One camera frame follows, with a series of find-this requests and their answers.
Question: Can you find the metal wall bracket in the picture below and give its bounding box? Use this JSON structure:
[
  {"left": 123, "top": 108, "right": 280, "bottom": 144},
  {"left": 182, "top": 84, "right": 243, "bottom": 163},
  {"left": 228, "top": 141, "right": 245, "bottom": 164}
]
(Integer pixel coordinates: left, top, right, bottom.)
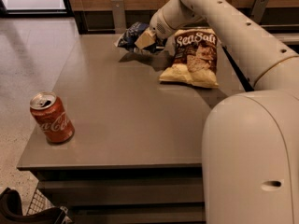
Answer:
[
  {"left": 249, "top": 0, "right": 269, "bottom": 23},
  {"left": 111, "top": 0, "right": 126, "bottom": 34}
]

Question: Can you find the brown sea salt chip bag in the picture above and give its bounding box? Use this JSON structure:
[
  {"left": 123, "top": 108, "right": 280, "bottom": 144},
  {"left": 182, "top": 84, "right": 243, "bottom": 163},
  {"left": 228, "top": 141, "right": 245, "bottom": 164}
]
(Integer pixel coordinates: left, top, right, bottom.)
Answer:
[{"left": 159, "top": 29, "right": 218, "bottom": 89}]

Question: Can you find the right metal wall bracket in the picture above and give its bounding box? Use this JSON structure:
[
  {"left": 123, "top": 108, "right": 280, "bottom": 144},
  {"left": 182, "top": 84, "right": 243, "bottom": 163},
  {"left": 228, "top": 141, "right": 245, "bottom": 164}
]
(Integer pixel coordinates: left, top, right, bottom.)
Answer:
[{"left": 249, "top": 0, "right": 269, "bottom": 23}]

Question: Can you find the upper grey drawer front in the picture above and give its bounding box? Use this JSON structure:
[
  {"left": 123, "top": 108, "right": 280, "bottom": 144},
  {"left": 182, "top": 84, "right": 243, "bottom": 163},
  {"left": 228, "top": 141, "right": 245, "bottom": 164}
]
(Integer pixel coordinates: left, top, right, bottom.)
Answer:
[{"left": 38, "top": 178, "right": 204, "bottom": 206}]

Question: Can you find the grey drawer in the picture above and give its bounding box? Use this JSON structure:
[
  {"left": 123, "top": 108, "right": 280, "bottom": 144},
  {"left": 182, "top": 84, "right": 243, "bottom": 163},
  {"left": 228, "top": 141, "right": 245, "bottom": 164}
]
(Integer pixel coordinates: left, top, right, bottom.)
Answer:
[
  {"left": 38, "top": 178, "right": 204, "bottom": 206},
  {"left": 69, "top": 205, "right": 206, "bottom": 224}
]

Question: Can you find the blue chip bag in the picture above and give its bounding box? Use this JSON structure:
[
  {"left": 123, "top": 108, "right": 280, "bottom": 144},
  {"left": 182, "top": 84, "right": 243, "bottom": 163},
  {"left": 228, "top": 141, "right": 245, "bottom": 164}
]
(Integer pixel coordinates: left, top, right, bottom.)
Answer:
[{"left": 114, "top": 21, "right": 167, "bottom": 53}]

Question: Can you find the red coke can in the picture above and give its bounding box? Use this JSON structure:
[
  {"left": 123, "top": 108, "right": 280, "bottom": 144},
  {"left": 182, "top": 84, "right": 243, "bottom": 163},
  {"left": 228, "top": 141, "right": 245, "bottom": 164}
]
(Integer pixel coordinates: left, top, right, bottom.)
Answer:
[{"left": 30, "top": 91, "right": 75, "bottom": 144}]

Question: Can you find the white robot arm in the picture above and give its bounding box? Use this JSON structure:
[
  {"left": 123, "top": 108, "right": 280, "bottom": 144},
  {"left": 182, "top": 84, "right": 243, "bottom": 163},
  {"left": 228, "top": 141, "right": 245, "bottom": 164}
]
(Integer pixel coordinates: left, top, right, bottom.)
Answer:
[{"left": 149, "top": 0, "right": 299, "bottom": 224}]

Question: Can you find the left metal wall bracket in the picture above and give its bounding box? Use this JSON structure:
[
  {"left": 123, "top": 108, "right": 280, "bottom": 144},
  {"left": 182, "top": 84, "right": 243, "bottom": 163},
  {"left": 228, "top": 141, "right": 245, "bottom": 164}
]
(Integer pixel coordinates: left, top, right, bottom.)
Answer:
[{"left": 111, "top": 0, "right": 126, "bottom": 34}]

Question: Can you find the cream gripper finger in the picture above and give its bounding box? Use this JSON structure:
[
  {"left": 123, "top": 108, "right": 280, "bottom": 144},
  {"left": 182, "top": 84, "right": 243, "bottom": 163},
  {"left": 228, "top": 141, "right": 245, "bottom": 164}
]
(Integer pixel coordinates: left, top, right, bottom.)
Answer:
[{"left": 135, "top": 28, "right": 156, "bottom": 49}]

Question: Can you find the dark bag with mesh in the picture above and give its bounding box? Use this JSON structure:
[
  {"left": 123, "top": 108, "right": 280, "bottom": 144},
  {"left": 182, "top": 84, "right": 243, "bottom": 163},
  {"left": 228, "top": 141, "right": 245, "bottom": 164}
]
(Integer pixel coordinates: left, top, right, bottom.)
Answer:
[{"left": 0, "top": 188, "right": 74, "bottom": 224}]

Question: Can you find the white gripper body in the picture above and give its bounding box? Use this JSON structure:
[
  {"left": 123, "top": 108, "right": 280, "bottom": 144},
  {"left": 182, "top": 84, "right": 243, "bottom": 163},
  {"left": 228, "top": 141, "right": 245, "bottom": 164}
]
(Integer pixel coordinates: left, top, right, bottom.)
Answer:
[{"left": 149, "top": 8, "right": 175, "bottom": 40}]

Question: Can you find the lower grey drawer front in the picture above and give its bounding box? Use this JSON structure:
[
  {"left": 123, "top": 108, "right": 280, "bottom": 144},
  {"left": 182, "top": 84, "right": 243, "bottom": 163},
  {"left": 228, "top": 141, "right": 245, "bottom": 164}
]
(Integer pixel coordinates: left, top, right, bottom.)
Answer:
[{"left": 69, "top": 205, "right": 206, "bottom": 224}]

